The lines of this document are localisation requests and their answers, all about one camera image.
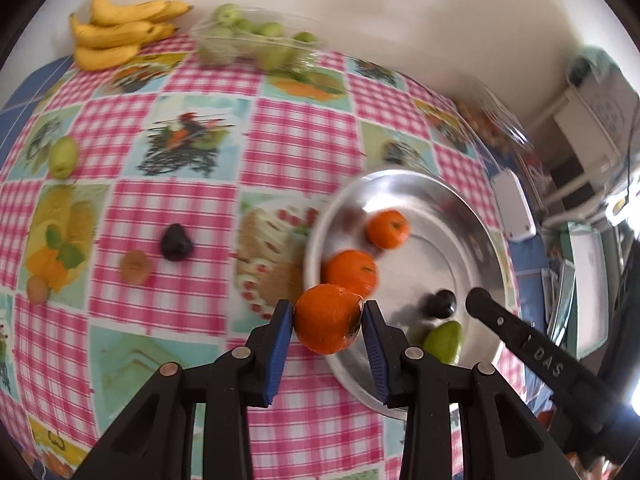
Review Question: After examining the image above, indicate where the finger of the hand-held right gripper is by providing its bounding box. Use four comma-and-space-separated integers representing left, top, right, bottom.
465, 287, 523, 343

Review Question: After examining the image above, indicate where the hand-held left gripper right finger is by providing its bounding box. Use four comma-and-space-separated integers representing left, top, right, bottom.
361, 300, 576, 480

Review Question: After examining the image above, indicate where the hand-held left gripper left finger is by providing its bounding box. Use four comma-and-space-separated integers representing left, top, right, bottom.
75, 299, 296, 480

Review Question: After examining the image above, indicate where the dark purple plum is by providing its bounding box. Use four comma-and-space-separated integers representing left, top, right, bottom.
425, 289, 458, 320
160, 223, 193, 262

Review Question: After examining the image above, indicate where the elongated green jujube with stem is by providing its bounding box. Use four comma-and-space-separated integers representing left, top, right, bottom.
422, 321, 463, 365

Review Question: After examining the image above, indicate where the tangerine with long stem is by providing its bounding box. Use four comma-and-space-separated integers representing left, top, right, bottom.
294, 284, 363, 355

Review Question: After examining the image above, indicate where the round metal plate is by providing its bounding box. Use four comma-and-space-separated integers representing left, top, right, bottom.
302, 170, 513, 421

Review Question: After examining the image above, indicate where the stemless tangerine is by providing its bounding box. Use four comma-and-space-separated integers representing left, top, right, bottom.
321, 250, 379, 301

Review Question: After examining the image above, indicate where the tangerine with short stem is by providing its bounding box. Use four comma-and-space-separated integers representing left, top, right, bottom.
366, 209, 411, 250

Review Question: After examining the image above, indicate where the brown longan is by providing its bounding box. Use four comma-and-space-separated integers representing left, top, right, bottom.
26, 275, 51, 304
121, 251, 154, 285

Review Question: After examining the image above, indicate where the round green jujube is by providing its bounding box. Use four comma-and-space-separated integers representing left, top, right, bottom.
48, 136, 79, 179

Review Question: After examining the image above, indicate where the white plastic device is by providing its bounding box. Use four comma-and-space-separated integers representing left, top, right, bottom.
489, 169, 538, 243

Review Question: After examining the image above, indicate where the clear container of nuts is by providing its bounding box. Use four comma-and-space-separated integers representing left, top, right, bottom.
450, 72, 538, 156

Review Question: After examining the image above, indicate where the group of small green jujubes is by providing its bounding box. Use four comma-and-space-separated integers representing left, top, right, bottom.
197, 3, 318, 73

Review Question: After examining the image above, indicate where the yellow banana bunch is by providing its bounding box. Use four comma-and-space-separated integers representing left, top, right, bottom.
69, 0, 195, 72

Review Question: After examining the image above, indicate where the white furniture frame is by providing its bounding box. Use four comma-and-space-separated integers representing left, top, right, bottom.
530, 45, 640, 221

